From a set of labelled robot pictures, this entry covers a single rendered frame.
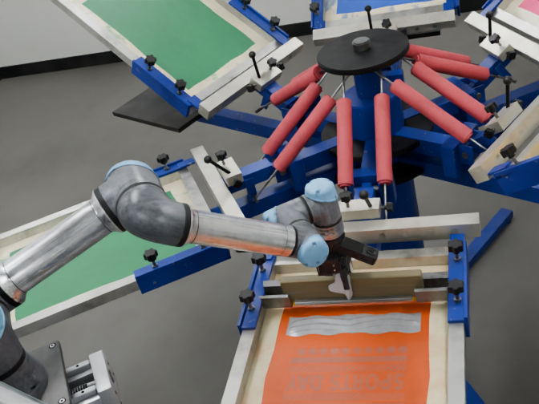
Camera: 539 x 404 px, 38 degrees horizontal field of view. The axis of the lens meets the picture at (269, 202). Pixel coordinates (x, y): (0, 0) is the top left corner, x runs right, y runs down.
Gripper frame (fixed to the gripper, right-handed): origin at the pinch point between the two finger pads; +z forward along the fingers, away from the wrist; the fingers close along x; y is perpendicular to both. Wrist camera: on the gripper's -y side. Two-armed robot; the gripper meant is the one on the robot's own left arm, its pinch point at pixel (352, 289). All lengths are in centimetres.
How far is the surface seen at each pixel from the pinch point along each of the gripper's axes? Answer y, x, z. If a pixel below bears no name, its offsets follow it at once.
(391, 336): -10.5, 12.5, 5.3
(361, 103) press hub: 2, -78, -14
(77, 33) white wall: 290, -413, 70
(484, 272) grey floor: -30, -118, 101
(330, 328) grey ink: 5.9, 9.3, 4.9
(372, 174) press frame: -2.2, -48.9, -4.2
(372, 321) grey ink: -5.5, 7.9, 4.5
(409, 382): -16.0, 28.1, 5.3
